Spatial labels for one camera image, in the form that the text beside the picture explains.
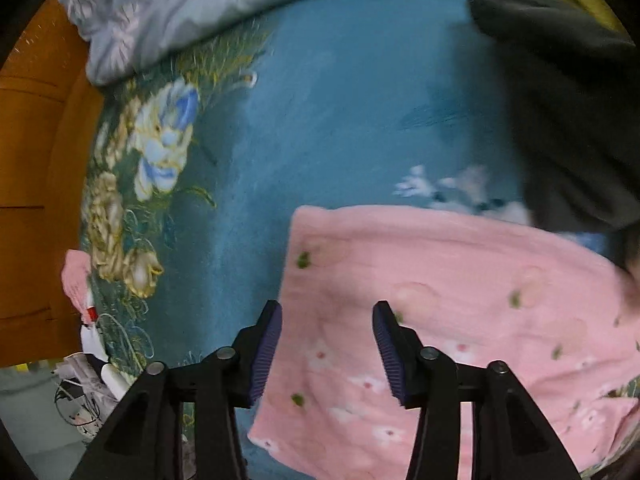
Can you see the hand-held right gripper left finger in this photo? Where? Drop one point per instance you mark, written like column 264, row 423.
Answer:
column 265, row 355

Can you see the white cylindrical bottle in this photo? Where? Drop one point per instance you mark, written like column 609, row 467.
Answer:
column 116, row 381

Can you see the white and red plastic item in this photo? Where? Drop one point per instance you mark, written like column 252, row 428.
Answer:
column 92, row 335

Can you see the dark grey garment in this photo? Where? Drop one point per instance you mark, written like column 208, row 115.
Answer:
column 565, row 110

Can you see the grey floral quilt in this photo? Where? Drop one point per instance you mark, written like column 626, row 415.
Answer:
column 200, row 5

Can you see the orange wooden wardrobe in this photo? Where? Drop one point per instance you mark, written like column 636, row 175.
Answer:
column 35, row 160

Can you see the pink knitted cloth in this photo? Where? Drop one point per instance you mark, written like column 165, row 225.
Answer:
column 75, row 275

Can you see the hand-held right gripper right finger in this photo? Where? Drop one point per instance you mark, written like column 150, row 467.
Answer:
column 387, row 355

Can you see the pink floral fleece pants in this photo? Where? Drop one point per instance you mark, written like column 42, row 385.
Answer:
column 450, row 280

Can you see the blue floral blanket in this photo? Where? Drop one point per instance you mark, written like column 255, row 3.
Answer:
column 325, row 135

